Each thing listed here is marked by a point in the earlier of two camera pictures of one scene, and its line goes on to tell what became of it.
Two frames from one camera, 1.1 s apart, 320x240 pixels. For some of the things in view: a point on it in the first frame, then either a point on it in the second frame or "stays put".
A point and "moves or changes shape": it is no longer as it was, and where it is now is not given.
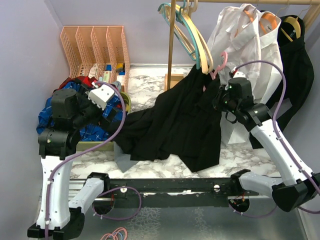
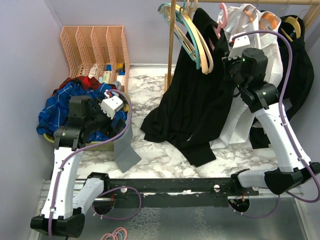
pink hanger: (220, 67) to (217, 29)
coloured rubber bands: (119, 230) stays put
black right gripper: (217, 101) to (228, 62)
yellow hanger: (295, 23) stays put
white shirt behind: (268, 75) stays put
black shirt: (184, 122) moves or changes shape
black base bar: (204, 192) stays put
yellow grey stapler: (119, 66) stays put
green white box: (106, 76) stays put
